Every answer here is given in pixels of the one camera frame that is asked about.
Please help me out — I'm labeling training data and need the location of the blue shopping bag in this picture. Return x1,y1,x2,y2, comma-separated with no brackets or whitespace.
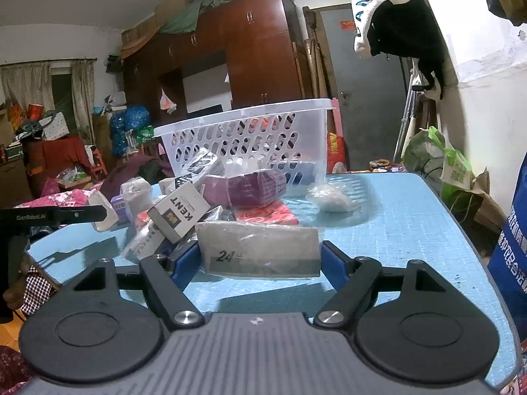
488,164,527,341

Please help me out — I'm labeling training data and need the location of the grey packet marked 24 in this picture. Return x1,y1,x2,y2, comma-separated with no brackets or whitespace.
196,221,321,278

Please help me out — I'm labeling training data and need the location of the grey metal door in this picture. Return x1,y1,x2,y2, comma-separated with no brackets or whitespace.
321,5,408,170

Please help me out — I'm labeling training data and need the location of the black hanging garment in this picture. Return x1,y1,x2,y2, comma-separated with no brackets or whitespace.
367,0,445,98

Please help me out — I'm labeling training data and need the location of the white KENT box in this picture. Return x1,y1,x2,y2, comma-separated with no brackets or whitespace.
147,182,210,244

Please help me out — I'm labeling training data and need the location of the white plastic laundry basket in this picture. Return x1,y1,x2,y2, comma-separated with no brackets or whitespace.
153,98,333,197

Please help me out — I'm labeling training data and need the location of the clear bag with white content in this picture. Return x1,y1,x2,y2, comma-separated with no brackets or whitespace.
305,184,361,213

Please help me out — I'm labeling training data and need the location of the purple wrapped package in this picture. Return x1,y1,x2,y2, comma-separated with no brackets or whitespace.
201,170,287,209

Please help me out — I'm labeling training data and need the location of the dark red wooden wardrobe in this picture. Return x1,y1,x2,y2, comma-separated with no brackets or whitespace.
123,0,313,123

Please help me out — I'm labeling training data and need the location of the green white shopping bag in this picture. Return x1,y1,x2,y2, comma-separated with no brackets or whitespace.
402,127,473,203

